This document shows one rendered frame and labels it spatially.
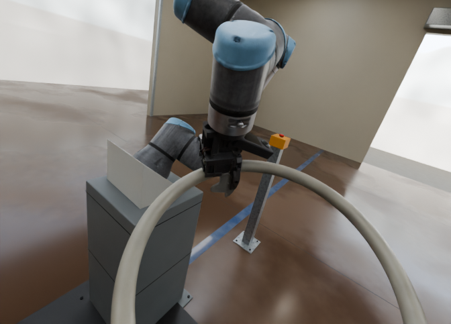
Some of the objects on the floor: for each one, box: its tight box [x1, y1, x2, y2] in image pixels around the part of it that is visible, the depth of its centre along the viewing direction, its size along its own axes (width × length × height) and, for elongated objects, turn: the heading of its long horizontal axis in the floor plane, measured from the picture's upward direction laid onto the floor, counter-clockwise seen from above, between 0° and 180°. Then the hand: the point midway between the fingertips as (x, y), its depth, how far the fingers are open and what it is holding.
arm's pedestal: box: [80, 172, 203, 324], centre depth 120 cm, size 50×50×85 cm
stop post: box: [233, 133, 291, 254], centre depth 183 cm, size 20×20×109 cm
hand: (226, 184), depth 56 cm, fingers closed on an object, 4 cm apart
